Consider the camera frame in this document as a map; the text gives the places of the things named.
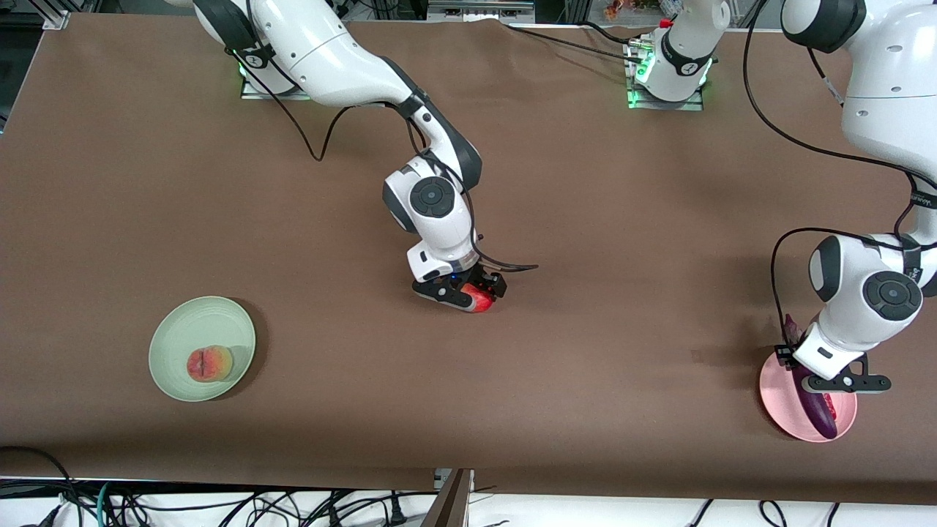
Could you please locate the red pomegranate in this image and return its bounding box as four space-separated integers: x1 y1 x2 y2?
461 284 496 314

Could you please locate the purple eggplant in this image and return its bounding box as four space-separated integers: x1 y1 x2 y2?
783 313 839 440

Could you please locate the yellow pink peach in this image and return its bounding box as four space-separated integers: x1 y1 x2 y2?
187 345 235 384

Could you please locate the pink plate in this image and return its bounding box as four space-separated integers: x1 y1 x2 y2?
759 348 858 444

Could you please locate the brown table cover cloth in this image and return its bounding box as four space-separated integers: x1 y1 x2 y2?
0 13 937 506

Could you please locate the pale green plate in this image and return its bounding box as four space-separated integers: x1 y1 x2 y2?
149 296 257 403

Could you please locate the black plug cable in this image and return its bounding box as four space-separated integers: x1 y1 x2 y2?
381 492 411 525

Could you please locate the long black table cable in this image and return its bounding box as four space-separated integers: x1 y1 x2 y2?
505 24 645 63

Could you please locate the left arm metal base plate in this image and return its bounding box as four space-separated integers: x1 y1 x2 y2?
626 40 705 112

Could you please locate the short black table cable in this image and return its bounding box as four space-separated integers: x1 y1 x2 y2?
582 20 634 45

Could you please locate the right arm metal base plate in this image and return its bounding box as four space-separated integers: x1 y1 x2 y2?
240 73 312 101

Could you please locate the thick black cable loop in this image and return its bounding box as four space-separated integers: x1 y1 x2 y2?
0 446 83 527

